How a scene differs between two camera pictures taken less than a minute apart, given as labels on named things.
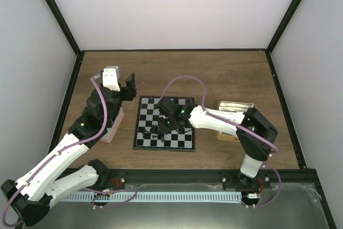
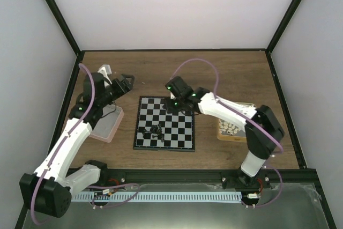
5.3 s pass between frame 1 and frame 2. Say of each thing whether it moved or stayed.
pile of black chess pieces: stayed
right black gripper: moved
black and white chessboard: stayed
